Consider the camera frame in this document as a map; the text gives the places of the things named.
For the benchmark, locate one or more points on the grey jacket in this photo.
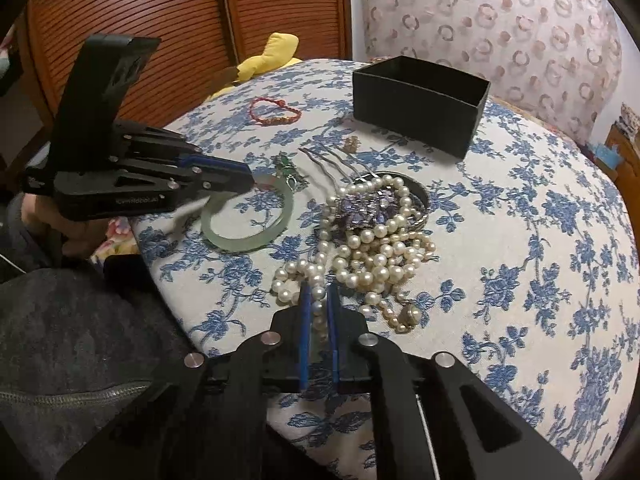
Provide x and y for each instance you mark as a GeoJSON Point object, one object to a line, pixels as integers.
{"type": "Point", "coordinates": [60, 335]}

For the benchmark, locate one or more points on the metal hair fork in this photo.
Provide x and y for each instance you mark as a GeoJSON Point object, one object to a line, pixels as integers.
{"type": "Point", "coordinates": [312, 160]}

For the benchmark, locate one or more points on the black cardboard box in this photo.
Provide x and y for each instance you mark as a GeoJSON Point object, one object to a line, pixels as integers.
{"type": "Point", "coordinates": [415, 105]}

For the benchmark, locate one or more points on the stack of folded cloths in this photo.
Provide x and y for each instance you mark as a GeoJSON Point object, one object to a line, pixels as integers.
{"type": "Point", "coordinates": [631, 117]}

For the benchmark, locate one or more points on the green stone pendant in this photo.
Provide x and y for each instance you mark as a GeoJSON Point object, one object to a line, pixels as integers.
{"type": "Point", "coordinates": [285, 163]}

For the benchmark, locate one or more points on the wooden slatted wardrobe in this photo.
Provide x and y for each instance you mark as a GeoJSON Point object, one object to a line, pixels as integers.
{"type": "Point", "coordinates": [175, 10]}

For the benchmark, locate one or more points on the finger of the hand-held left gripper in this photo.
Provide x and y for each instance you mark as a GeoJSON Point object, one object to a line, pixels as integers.
{"type": "Point", "coordinates": [220, 182]}
{"type": "Point", "coordinates": [210, 161]}

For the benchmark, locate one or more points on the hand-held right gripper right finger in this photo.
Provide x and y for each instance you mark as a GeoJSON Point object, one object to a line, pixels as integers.
{"type": "Point", "coordinates": [334, 335]}

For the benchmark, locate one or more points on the blue floral cloth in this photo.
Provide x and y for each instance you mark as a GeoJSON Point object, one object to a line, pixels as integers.
{"type": "Point", "coordinates": [525, 240]}

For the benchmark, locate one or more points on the pale green jade bangle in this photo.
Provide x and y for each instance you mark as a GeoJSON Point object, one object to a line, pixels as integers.
{"type": "Point", "coordinates": [240, 246]}

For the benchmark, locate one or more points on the purple gemstone brooch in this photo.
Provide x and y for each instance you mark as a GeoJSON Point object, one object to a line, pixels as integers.
{"type": "Point", "coordinates": [365, 207]}

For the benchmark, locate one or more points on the wooden cabinet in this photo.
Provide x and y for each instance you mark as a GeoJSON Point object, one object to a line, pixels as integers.
{"type": "Point", "coordinates": [630, 172]}

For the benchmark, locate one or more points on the person's left hand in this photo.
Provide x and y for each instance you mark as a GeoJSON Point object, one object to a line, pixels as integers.
{"type": "Point", "coordinates": [85, 232]}

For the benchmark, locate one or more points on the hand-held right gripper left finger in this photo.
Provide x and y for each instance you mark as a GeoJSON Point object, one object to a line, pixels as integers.
{"type": "Point", "coordinates": [304, 332]}

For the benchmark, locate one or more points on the flowered bed blanket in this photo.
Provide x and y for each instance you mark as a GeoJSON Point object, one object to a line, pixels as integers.
{"type": "Point", "coordinates": [120, 246]}

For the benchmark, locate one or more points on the sheer circle-pattern curtain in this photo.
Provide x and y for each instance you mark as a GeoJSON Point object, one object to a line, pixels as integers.
{"type": "Point", "coordinates": [500, 20]}

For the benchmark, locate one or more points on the yellow plush toy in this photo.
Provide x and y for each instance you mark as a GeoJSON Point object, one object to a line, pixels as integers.
{"type": "Point", "coordinates": [265, 62]}

